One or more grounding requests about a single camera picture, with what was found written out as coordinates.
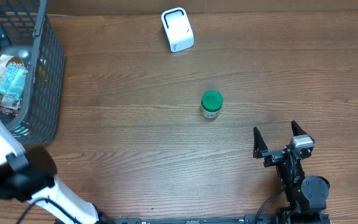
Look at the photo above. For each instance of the dark grey mesh basket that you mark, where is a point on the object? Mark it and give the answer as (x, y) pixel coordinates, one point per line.
(25, 24)

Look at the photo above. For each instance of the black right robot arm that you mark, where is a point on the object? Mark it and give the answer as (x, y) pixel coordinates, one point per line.
(306, 196)

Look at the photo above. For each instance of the brown teal snack bag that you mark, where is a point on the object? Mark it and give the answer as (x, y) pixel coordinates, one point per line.
(13, 74)

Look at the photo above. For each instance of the green lid jar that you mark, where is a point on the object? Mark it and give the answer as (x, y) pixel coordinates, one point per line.
(211, 104)

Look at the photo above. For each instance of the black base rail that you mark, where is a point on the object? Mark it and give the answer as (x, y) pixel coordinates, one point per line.
(248, 219)

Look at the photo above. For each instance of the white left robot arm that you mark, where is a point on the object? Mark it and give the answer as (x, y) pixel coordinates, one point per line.
(31, 176)

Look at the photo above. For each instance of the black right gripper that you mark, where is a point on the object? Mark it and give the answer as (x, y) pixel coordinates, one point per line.
(273, 156)

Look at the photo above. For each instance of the white barcode scanner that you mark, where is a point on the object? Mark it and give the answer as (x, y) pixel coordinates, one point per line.
(177, 29)

